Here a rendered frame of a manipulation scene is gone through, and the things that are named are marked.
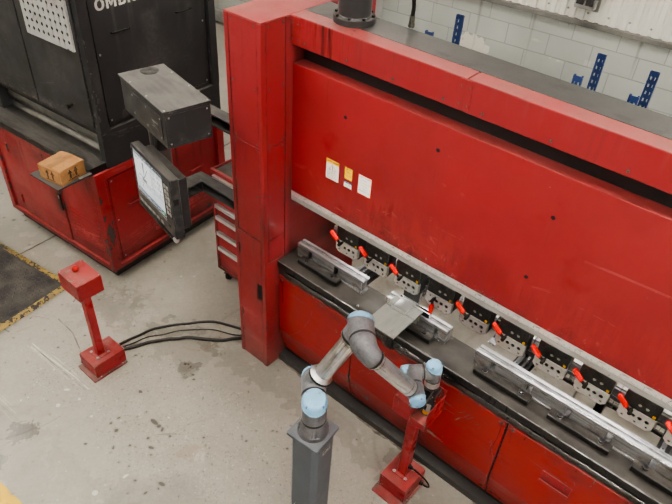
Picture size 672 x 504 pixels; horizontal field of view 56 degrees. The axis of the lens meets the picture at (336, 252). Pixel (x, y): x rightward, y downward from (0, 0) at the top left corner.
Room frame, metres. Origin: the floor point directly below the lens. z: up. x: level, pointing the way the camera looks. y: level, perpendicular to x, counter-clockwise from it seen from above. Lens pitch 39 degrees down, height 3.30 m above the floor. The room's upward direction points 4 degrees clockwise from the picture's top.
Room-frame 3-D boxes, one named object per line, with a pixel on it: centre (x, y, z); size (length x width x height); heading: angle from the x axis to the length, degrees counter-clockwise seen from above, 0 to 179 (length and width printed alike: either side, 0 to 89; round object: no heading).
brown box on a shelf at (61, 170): (3.45, 1.82, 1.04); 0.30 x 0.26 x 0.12; 56
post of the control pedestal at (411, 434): (2.01, -0.47, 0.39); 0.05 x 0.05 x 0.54; 52
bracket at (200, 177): (3.05, 0.77, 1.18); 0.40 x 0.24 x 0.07; 52
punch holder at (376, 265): (2.60, -0.24, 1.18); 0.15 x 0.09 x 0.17; 52
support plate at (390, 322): (2.34, -0.33, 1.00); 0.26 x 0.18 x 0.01; 142
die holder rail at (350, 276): (2.80, 0.01, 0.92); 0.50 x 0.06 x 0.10; 52
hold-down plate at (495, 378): (2.04, -0.86, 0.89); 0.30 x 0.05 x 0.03; 52
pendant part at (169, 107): (2.84, 0.89, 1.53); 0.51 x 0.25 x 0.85; 40
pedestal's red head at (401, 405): (2.01, -0.47, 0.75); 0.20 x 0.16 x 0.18; 52
